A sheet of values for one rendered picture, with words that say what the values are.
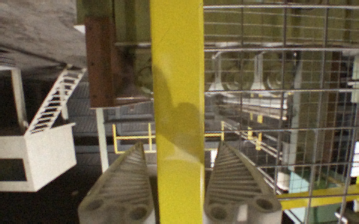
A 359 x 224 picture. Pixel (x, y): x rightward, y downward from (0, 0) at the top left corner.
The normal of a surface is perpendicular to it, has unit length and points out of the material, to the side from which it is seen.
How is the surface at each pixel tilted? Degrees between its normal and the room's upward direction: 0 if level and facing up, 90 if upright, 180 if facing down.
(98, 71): 90
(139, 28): 90
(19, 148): 90
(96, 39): 90
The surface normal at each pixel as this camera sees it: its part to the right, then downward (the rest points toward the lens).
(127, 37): 0.03, 0.11
